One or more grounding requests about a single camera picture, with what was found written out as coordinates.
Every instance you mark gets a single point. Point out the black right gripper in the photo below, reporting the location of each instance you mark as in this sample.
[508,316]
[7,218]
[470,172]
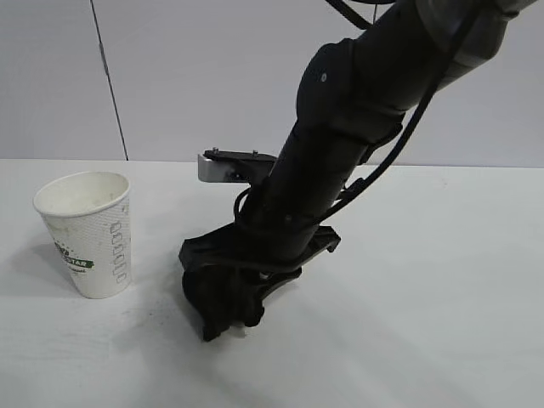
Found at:
[263,246]

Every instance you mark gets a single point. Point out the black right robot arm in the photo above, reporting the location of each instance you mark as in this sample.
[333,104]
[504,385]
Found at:
[340,106]

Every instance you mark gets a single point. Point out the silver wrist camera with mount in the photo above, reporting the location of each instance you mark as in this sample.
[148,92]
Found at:
[212,170]

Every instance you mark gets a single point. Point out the white paper coffee cup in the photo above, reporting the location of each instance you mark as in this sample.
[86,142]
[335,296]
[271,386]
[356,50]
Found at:
[85,238]

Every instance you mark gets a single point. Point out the black purple cloth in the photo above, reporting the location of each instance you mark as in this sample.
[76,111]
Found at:
[212,293]

